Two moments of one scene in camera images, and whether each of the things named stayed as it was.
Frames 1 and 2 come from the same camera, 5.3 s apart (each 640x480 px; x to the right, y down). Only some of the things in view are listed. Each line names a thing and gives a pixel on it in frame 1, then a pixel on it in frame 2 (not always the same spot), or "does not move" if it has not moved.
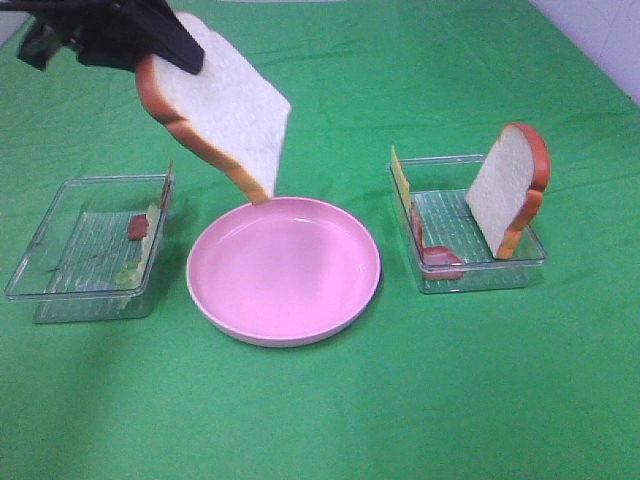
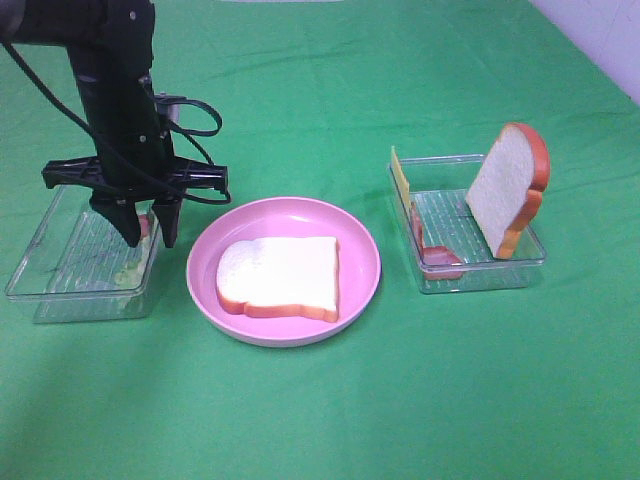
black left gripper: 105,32 to 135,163
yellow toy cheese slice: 403,181 does not move
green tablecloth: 531,384 does not move
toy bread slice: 507,194 does not move
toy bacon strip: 438,262 does not move
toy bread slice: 226,109 to 280,277
